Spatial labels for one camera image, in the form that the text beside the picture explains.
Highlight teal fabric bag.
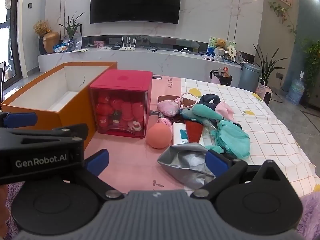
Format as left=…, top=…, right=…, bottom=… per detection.
left=206, top=120, right=251, bottom=160

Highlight silver grey pouch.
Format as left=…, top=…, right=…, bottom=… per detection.
left=157, top=143, right=215, bottom=190

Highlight red knitted cloth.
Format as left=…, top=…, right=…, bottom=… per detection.
left=184, top=120, right=203, bottom=143

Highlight white tissue pack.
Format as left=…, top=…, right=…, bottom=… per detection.
left=172, top=122, right=189, bottom=145

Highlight teal dinosaur plush toy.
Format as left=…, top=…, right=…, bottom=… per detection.
left=181, top=103, right=223, bottom=127

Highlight orange foam ball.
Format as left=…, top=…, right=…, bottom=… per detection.
left=146, top=122, right=172, bottom=149

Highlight navy blue fabric headband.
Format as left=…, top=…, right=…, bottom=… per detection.
left=199, top=94, right=221, bottom=110

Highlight brown leather piece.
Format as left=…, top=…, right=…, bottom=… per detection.
left=157, top=94, right=197, bottom=107

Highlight pink drawstring pouch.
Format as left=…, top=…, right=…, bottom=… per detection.
left=157, top=92, right=199, bottom=117

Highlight pink printed mat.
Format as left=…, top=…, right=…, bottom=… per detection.
left=85, top=76, right=184, bottom=193

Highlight checkered lemon table cloth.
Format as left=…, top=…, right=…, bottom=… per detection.
left=181, top=79, right=319, bottom=197

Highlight orange cardboard storage box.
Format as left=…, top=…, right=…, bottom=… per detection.
left=1, top=62, right=117, bottom=146

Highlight red lidded transparent box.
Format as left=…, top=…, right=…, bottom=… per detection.
left=89, top=69, right=152, bottom=139

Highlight pink fluffy cloth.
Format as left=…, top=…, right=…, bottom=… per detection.
left=157, top=118, right=172, bottom=134

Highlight pink space heater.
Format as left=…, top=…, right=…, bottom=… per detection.
left=255, top=78, right=272, bottom=105

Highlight golden vase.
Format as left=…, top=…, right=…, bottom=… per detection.
left=42, top=31, right=60, bottom=54

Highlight pink bin with black bag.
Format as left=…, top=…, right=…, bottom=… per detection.
left=209, top=67, right=232, bottom=86

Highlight dried yellow flowers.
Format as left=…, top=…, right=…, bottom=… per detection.
left=33, top=20, right=52, bottom=37

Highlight grey round trash bin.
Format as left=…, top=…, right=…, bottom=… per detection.
left=238, top=62, right=261, bottom=92

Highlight blue water bottle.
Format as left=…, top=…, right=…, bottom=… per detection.
left=286, top=71, right=305, bottom=105

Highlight green potted floor plant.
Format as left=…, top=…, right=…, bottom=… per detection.
left=253, top=44, right=289, bottom=84

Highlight green plant in glass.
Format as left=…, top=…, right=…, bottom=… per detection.
left=59, top=12, right=84, bottom=51

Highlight white wifi router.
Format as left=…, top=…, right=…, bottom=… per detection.
left=119, top=36, right=137, bottom=51

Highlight teddy bear figure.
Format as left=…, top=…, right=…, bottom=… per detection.
left=215, top=39, right=227, bottom=49

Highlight black wall television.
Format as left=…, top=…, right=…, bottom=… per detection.
left=90, top=0, right=181, bottom=24

